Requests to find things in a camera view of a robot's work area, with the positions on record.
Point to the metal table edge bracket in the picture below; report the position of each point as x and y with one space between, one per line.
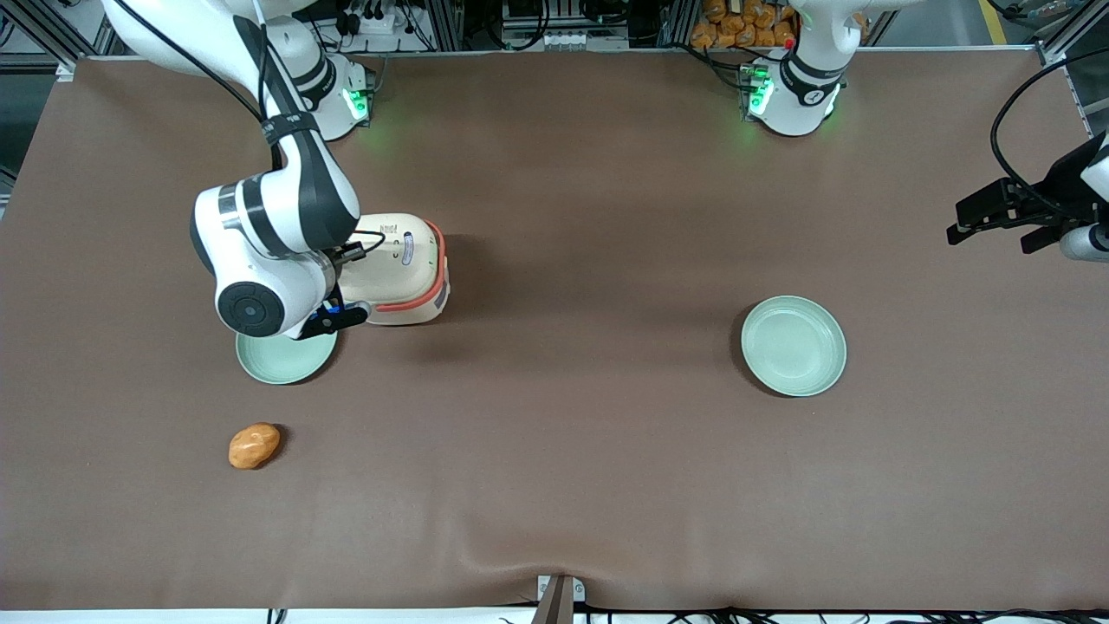
559 598

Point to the mint green plate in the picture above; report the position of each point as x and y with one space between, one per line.
794 347
282 364

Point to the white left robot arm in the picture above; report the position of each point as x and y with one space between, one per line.
801 87

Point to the brown potato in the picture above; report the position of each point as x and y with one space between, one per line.
254 445

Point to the white power strip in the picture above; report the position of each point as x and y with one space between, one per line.
374 17

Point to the brown table cloth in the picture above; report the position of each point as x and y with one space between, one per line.
563 433

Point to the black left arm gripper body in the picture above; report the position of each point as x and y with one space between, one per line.
1059 184

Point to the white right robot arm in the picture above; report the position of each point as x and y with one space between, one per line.
277 217

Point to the white rice cooker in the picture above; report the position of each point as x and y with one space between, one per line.
407 277

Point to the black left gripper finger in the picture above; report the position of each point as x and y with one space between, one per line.
988 211
1040 240

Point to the pile of orange toy foods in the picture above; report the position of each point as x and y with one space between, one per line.
736 24

